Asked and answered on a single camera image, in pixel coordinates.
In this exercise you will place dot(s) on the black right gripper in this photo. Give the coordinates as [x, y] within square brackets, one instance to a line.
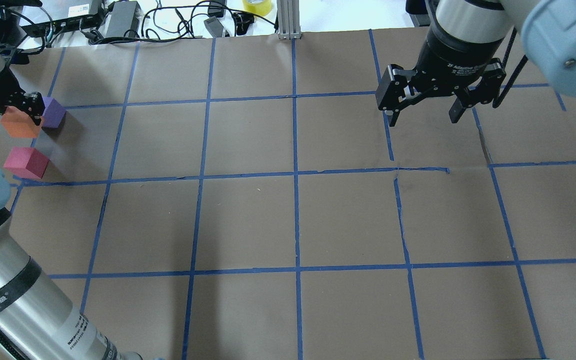
[455, 56]

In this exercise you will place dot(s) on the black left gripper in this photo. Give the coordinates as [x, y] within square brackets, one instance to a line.
[4, 96]

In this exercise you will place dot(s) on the orange foam cube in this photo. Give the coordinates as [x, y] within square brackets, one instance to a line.
[19, 124]

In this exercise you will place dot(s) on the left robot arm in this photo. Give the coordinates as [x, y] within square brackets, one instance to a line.
[37, 320]

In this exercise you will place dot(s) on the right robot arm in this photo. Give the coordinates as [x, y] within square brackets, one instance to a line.
[542, 32]

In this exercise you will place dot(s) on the purple foam cube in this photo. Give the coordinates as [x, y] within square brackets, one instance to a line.
[53, 114]

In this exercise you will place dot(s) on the red foam cube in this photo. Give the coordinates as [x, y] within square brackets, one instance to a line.
[26, 162]

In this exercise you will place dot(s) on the black power adapter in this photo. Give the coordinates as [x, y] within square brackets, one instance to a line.
[418, 12]

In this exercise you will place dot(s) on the large black power brick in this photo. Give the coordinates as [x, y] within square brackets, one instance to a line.
[124, 18]

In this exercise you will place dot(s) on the yellow tape roll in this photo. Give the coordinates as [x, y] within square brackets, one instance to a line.
[258, 7]

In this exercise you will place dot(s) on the aluminium frame post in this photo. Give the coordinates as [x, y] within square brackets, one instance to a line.
[288, 20]

